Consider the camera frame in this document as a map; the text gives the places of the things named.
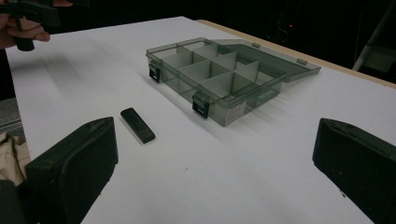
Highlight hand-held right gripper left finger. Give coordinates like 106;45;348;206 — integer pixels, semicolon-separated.
24;116;120;224

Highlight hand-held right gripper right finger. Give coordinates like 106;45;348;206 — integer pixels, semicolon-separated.
312;118;396;224

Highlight small black rectangular bar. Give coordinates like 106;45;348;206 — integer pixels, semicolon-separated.
120;106;156;145

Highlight clear grey compartment storage box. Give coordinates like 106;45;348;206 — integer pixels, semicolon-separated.
145;37;322;128

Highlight beige trousers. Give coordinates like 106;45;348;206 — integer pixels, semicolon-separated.
0;132;32;187

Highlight grey metal stand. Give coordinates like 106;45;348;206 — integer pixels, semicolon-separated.
352;0;396;74

